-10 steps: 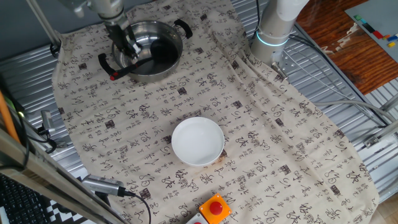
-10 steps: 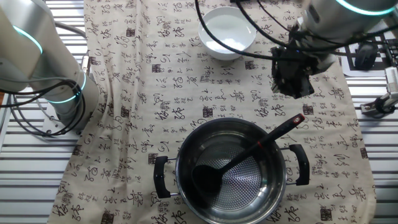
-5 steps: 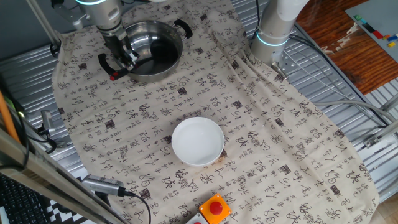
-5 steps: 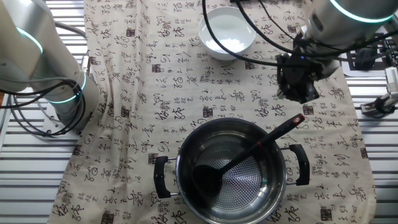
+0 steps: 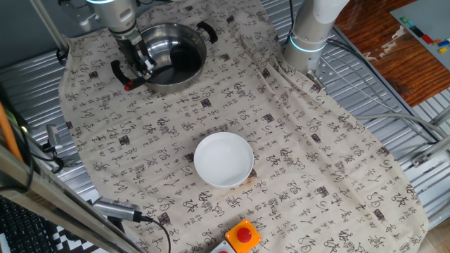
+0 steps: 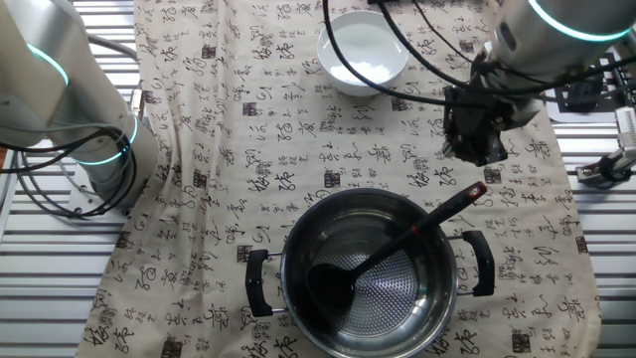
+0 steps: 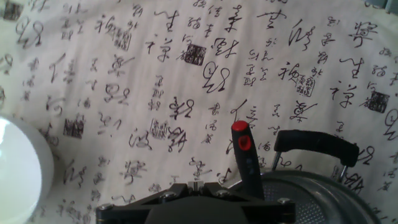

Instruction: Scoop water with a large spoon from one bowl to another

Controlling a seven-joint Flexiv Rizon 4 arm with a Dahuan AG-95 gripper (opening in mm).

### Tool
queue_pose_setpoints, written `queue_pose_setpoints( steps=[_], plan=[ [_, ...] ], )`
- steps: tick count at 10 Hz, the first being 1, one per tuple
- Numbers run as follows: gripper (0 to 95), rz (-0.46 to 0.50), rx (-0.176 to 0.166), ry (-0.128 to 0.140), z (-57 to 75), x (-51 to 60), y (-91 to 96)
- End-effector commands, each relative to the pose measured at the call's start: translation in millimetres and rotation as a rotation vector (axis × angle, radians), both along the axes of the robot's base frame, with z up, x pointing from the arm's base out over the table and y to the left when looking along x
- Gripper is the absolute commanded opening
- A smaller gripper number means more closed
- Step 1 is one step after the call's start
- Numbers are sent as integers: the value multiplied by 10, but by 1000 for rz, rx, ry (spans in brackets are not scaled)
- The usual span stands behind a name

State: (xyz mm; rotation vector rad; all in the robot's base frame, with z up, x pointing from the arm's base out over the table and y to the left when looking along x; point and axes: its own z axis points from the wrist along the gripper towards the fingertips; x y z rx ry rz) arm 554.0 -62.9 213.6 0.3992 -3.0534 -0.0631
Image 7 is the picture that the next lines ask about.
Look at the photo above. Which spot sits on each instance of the beige calligraphy print cloth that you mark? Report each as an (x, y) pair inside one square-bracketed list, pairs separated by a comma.
[(186, 77)]

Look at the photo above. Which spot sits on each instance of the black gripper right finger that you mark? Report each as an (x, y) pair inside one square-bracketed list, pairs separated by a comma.
[(273, 210)]

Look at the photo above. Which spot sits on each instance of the white round bowl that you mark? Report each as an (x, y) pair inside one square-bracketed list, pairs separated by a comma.
[(18, 168)]

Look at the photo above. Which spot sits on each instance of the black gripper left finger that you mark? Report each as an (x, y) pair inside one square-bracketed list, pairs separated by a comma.
[(130, 210)]

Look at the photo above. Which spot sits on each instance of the black ladle with red accents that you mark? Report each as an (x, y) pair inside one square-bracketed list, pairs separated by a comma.
[(247, 155)]

